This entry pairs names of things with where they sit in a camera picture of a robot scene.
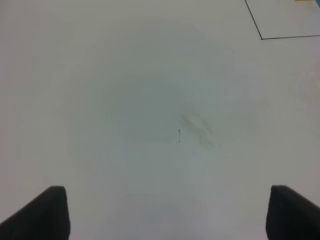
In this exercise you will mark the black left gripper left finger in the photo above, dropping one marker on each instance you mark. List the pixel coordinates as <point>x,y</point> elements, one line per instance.
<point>46,217</point>

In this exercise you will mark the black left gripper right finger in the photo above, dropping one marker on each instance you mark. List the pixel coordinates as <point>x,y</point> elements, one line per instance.
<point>290,216</point>

